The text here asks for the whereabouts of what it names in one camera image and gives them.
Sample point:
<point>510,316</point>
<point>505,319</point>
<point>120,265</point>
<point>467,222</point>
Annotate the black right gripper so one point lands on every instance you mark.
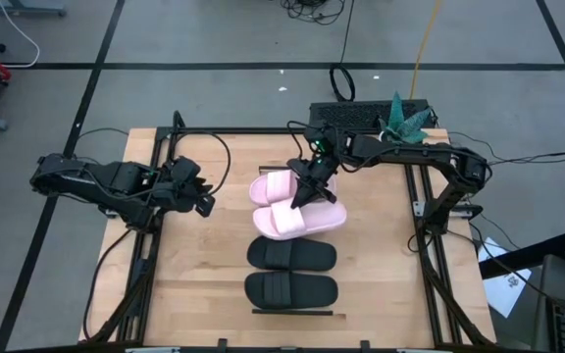
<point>317,171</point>

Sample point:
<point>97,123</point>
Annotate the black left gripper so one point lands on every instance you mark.
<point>179,191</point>

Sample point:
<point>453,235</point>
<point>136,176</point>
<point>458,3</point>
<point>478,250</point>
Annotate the pink slide sandal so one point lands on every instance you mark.
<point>282,220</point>
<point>272,186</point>

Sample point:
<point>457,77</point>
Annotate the black slide sandal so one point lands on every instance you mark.
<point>292,254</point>
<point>292,290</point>

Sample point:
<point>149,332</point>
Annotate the wooden shelf with black rails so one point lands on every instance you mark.
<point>292,312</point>

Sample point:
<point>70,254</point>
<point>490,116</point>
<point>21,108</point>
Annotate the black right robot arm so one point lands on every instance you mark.
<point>410,153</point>

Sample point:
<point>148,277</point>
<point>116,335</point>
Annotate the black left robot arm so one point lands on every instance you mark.
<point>116,179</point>

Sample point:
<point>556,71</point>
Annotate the green plant in white pot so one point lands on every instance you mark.
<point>400,125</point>

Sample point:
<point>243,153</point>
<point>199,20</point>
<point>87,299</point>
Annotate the black table clamp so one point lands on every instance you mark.
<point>221,344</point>
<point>365,344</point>

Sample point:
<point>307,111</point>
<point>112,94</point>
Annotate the white paper sheet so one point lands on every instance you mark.
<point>505,294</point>

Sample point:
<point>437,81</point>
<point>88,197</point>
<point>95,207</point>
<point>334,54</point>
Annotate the black table beam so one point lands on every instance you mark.
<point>523,256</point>

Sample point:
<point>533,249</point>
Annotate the grey laptop with black keyboard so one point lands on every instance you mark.
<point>557,284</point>

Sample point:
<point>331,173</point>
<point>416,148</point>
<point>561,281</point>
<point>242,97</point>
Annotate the grey desk foot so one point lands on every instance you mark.
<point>22,10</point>

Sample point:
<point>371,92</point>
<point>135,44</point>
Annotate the black aluminium table frame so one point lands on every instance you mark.
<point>263,131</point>

